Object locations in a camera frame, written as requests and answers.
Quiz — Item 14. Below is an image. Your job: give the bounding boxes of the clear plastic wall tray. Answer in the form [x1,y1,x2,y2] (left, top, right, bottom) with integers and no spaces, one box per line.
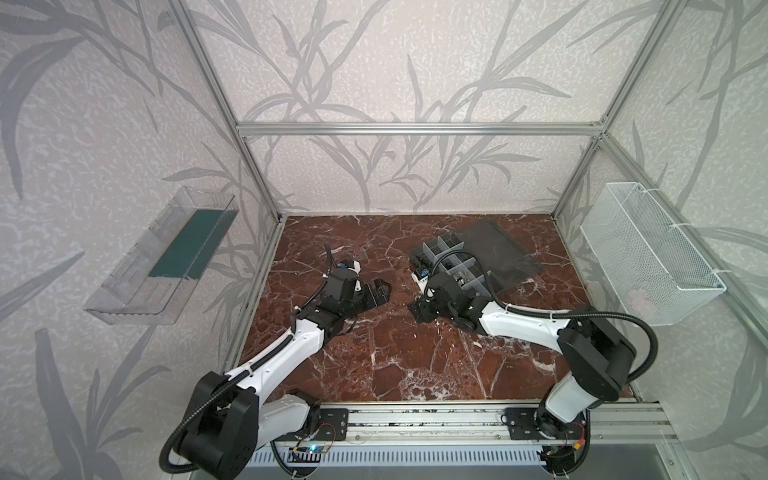
[84,187,239,325]

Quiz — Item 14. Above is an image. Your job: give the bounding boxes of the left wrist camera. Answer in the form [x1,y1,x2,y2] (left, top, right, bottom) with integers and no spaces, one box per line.
[338,260,362,291]

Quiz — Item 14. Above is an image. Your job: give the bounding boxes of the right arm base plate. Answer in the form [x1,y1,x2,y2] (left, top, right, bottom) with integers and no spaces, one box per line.
[501,407,588,442]

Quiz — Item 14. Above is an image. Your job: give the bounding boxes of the grey plastic organizer box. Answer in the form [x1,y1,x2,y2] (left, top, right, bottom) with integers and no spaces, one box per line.
[409,219,543,297]

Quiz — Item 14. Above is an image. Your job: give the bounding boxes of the white wire mesh basket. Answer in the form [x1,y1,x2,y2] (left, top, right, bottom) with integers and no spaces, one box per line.
[581,182,727,326]

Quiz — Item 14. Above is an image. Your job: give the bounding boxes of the aluminium front rail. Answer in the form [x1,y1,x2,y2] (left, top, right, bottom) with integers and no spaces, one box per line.
[173,401,679,448]

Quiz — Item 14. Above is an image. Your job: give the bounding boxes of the aluminium frame crossbar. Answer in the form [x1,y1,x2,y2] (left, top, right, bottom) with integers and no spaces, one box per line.
[236,122,603,137]

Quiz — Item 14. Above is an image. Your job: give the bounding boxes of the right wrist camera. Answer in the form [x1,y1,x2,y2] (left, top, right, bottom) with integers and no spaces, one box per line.
[411,269,430,294]

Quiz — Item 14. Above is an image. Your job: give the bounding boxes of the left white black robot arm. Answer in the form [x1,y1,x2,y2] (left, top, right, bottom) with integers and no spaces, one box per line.
[158,253,392,479]

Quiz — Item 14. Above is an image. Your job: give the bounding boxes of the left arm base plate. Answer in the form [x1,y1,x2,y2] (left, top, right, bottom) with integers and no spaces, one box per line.
[301,407,350,442]

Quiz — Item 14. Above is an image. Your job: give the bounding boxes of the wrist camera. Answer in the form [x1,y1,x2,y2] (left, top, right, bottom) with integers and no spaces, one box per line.
[411,269,430,294]
[338,260,362,291]

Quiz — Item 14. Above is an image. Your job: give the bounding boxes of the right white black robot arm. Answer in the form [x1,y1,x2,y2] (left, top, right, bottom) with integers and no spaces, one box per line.
[409,249,659,438]

